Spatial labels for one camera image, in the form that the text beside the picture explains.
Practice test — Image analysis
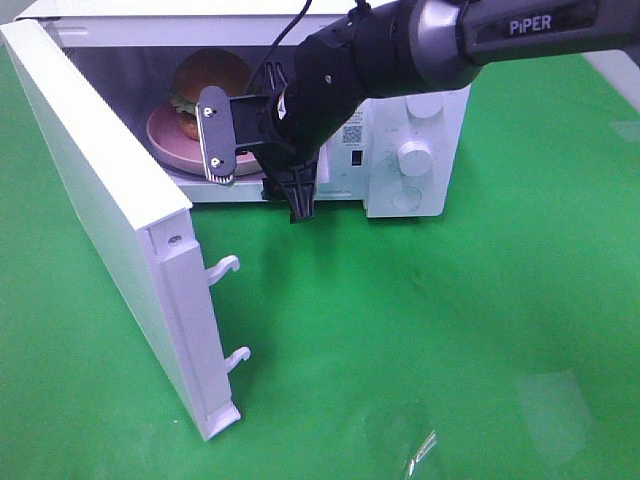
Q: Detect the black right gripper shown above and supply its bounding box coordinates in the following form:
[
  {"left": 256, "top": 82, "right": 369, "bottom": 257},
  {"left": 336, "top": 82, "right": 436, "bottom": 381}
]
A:
[{"left": 254, "top": 27, "right": 395, "bottom": 223}]

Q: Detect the burger with lettuce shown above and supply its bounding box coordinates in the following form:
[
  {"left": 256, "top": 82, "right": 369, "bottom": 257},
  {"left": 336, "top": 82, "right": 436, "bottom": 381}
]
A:
[{"left": 170, "top": 47, "right": 250, "bottom": 141}]

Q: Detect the pink round plate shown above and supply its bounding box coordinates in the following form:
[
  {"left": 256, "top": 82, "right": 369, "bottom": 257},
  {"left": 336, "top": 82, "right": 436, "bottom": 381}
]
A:
[{"left": 145, "top": 102, "right": 266, "bottom": 177}]

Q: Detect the round microwave door button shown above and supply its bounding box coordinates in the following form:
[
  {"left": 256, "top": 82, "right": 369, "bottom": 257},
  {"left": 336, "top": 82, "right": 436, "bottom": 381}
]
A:
[{"left": 391, "top": 187, "right": 422, "bottom": 212}]

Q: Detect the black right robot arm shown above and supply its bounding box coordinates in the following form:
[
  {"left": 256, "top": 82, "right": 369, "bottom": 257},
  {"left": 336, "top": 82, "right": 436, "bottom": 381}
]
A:
[{"left": 256, "top": 1, "right": 639, "bottom": 221}]

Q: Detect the white warning label sticker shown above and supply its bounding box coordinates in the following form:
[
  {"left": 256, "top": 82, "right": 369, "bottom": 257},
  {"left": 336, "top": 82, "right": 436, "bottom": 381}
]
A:
[{"left": 341, "top": 108, "right": 368, "bottom": 147}]

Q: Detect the white microwave oven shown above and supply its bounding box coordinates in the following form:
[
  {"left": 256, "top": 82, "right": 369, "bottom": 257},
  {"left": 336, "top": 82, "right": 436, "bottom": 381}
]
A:
[{"left": 2, "top": 1, "right": 469, "bottom": 217}]

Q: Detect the lower white microwave knob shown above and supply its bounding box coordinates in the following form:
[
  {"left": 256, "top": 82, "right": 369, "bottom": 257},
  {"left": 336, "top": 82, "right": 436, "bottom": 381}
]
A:
[{"left": 397, "top": 140, "right": 434, "bottom": 177}]

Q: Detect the white microwave knob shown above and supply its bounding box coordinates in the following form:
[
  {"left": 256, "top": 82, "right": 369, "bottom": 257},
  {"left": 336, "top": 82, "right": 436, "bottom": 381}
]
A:
[
  {"left": 397, "top": 140, "right": 434, "bottom": 177},
  {"left": 405, "top": 93, "right": 445, "bottom": 119}
]

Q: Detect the upper white microwave knob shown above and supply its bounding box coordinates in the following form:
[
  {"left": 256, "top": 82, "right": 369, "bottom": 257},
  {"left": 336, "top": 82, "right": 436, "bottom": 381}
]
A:
[{"left": 405, "top": 93, "right": 445, "bottom": 119}]

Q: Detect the wrist camera with black bracket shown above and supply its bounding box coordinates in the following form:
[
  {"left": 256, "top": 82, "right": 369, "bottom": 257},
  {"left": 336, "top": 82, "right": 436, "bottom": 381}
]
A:
[{"left": 196, "top": 86, "right": 271, "bottom": 185}]

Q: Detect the black camera cable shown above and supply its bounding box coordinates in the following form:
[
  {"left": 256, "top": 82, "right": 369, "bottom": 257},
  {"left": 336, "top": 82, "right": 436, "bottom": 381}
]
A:
[{"left": 247, "top": 0, "right": 314, "bottom": 96}]

